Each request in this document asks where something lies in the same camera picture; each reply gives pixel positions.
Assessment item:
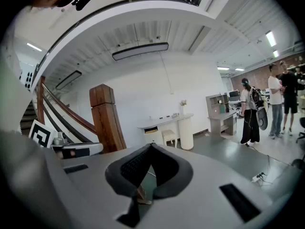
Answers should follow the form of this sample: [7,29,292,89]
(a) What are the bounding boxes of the dark stair steps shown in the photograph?
[20,100,37,136]

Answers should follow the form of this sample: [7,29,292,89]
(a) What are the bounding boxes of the white wall cable conduit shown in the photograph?
[159,51,175,95]

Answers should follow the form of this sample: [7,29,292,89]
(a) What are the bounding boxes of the white power strip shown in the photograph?
[251,171,267,183]

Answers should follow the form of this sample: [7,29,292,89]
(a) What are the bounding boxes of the white curved table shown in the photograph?
[137,113,195,150]

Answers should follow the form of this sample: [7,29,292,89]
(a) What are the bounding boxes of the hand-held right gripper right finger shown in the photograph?
[150,143,193,199]

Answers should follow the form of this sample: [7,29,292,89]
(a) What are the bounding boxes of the cream stool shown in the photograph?
[162,129,178,148]

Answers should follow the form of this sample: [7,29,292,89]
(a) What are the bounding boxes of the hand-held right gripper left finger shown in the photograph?
[104,143,153,198]

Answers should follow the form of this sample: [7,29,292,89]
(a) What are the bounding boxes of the black round stand base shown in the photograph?
[291,158,305,172]

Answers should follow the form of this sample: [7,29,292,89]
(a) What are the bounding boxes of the wooden stair handrail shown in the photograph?
[35,76,99,143]

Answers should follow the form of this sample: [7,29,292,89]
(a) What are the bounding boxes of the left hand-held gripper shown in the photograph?
[28,119,104,161]

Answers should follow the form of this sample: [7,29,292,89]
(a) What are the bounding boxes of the long black-rimmed ceiling lamp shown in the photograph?
[55,70,82,91]
[112,42,170,62]

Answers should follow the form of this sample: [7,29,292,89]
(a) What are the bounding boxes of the black office chair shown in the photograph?
[295,116,305,144]

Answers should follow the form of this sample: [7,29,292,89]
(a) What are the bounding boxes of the white board with black dots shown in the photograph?
[20,70,34,92]

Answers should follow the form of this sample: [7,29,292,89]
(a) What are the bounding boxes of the wooden stool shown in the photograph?
[143,125,160,138]

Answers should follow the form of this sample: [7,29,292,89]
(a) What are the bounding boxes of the grey shelf desk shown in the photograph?
[205,93,238,136]

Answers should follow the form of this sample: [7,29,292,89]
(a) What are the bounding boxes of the wooden newel post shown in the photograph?
[89,83,127,154]

